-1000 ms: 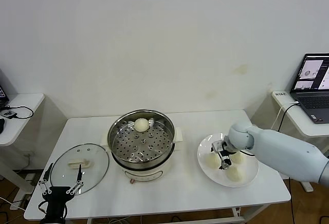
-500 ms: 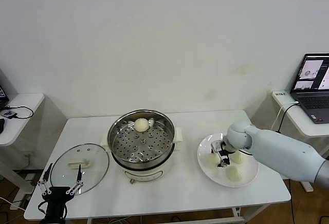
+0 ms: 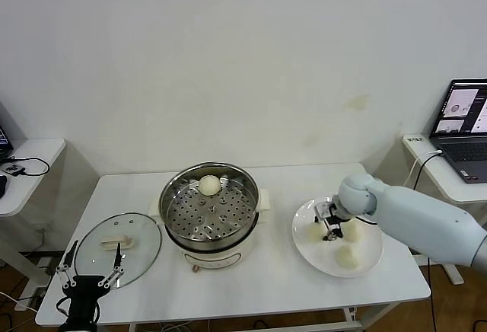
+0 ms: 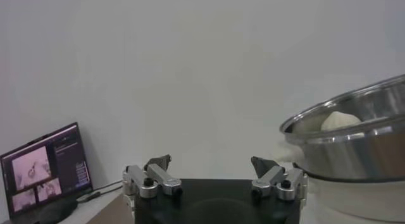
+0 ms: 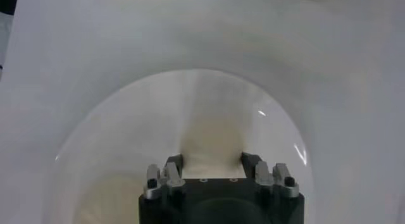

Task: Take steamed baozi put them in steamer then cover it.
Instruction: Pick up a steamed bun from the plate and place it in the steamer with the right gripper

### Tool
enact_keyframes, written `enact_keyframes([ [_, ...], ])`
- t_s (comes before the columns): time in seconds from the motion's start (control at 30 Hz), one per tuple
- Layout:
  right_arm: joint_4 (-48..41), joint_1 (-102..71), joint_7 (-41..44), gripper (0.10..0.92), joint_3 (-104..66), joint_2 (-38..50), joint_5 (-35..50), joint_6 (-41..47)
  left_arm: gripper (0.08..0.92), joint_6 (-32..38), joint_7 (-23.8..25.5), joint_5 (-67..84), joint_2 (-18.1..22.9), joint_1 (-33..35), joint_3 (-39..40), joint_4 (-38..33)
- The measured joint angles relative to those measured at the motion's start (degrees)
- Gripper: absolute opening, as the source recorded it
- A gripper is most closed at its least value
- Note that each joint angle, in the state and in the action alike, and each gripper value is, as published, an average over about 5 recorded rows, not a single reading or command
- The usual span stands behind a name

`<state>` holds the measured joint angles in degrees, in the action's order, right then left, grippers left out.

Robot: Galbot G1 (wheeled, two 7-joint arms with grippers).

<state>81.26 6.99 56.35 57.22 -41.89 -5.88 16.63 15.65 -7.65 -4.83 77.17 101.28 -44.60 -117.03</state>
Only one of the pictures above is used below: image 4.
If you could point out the cream electric cooking pot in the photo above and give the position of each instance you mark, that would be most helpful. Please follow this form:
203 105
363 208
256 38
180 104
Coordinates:
348 200

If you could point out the stainless steel steamer basket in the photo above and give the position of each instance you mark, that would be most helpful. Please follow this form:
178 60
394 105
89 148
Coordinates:
348 159

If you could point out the black open laptop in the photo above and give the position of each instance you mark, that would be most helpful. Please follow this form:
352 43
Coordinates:
63 168

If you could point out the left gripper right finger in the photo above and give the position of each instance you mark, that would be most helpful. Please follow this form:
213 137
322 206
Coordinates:
269 177

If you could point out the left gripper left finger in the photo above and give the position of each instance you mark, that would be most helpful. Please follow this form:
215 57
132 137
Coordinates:
161 177

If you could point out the white side table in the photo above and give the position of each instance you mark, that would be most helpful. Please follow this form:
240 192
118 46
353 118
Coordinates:
85 211

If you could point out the white steamed baozi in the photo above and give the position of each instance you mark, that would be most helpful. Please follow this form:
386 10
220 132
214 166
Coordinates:
340 121

